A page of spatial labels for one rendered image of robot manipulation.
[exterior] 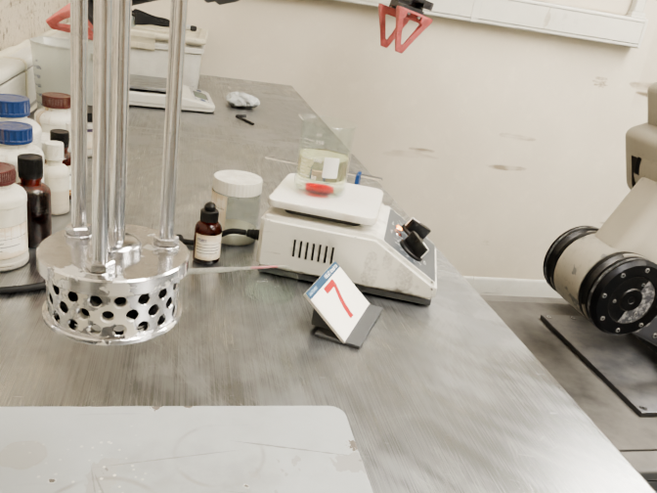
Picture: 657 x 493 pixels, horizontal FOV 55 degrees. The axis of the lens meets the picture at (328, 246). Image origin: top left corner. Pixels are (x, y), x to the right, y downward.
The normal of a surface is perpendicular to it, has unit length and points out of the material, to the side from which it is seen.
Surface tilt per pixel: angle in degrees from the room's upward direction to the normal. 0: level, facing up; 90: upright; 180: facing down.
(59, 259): 0
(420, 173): 90
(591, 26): 90
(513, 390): 0
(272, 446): 0
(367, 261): 90
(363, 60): 90
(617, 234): 64
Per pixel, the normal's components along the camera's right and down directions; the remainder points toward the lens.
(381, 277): -0.15, 0.35
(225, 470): 0.14, -0.92
